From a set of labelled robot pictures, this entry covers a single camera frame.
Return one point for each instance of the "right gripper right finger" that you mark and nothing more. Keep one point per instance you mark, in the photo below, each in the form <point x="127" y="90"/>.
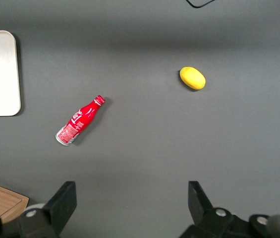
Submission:
<point x="204" y="218"/>

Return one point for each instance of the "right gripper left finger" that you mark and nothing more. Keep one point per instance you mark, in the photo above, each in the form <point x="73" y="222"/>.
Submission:
<point x="60" y="208"/>

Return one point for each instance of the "red cola bottle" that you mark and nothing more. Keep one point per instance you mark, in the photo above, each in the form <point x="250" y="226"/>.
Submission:
<point x="80" y="121"/>

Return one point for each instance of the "yellow lemon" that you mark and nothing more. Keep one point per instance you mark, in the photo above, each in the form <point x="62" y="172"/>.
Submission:
<point x="192" y="78"/>

